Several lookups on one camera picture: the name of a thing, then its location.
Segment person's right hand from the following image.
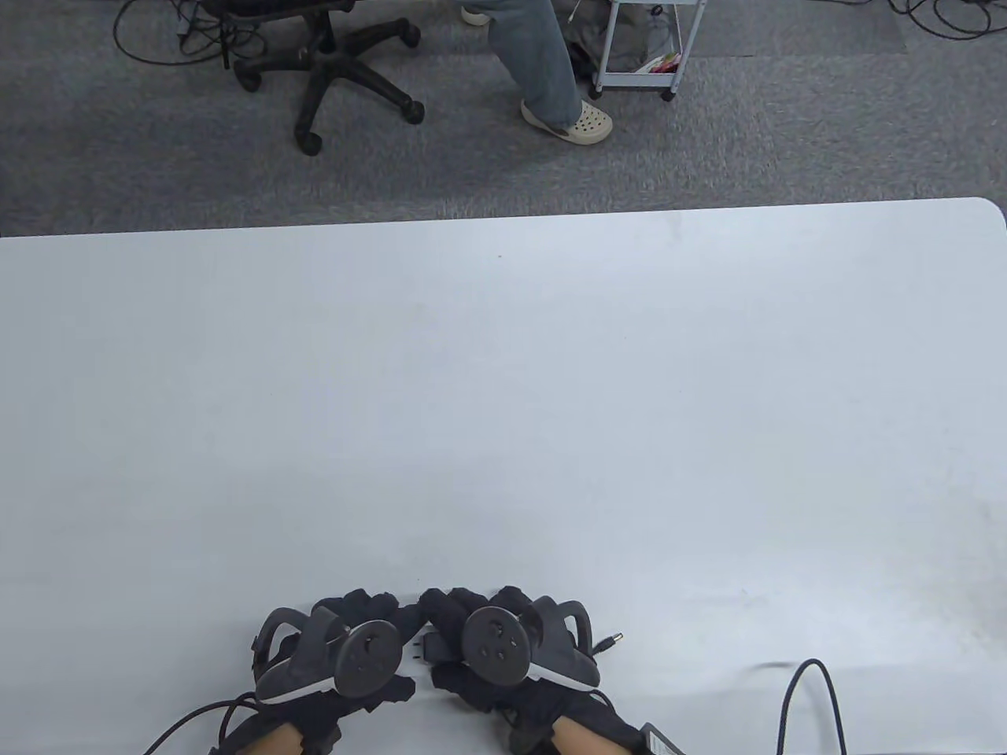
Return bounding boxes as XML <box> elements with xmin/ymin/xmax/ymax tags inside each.
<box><xmin>417</xmin><ymin>585</ymin><xmax>647</xmax><ymax>755</ymax></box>

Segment person's left hand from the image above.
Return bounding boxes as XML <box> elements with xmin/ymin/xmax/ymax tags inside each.
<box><xmin>228</xmin><ymin>588</ymin><xmax>426</xmax><ymax>748</ymax></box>

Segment black power adapter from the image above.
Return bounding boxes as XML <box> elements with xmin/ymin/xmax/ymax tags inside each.
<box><xmin>411</xmin><ymin>632</ymin><xmax>626</xmax><ymax>666</ymax></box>

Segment person's right forearm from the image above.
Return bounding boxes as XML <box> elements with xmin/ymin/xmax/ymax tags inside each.
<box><xmin>549</xmin><ymin>720</ymin><xmax>624</xmax><ymax>755</ymax></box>

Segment person's left forearm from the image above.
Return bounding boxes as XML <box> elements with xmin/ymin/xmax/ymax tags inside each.
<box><xmin>234</xmin><ymin>722</ymin><xmax>309</xmax><ymax>755</ymax></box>

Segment grey left hand controller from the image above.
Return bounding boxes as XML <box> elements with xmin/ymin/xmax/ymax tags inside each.
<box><xmin>252</xmin><ymin>607</ymin><xmax>404</xmax><ymax>705</ymax></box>

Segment grey hand controller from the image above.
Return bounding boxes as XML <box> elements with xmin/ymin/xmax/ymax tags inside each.
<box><xmin>252</xmin><ymin>607</ymin><xmax>404</xmax><ymax>705</ymax></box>
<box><xmin>461</xmin><ymin>598</ymin><xmax>603</xmax><ymax>694</ymax></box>

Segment grey right hand controller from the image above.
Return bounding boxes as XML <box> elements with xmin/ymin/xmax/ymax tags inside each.
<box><xmin>461</xmin><ymin>598</ymin><xmax>603</xmax><ymax>694</ymax></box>

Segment black office chair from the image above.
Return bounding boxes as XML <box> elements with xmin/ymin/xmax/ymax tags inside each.
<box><xmin>177</xmin><ymin>0</ymin><xmax>426</xmax><ymax>156</ymax></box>

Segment white wheeled cart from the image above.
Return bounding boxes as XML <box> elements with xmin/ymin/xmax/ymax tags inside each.
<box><xmin>588</xmin><ymin>0</ymin><xmax>709</xmax><ymax>102</ymax></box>

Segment dark grey bag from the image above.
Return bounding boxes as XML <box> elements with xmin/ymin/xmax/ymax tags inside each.
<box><xmin>560</xmin><ymin>6</ymin><xmax>655</xmax><ymax>81</ymax></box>

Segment thin black glove cable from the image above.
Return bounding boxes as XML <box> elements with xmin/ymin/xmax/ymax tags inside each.
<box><xmin>142</xmin><ymin>691</ymin><xmax>264</xmax><ymax>755</ymax></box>

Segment black braided cable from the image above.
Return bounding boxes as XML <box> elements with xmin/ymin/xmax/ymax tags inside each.
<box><xmin>777</xmin><ymin>658</ymin><xmax>852</xmax><ymax>755</ymax></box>

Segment black floor cables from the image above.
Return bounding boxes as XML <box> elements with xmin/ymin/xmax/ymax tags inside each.
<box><xmin>887</xmin><ymin>0</ymin><xmax>1007</xmax><ymax>39</ymax></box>
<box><xmin>113</xmin><ymin>0</ymin><xmax>237</xmax><ymax>68</ymax></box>

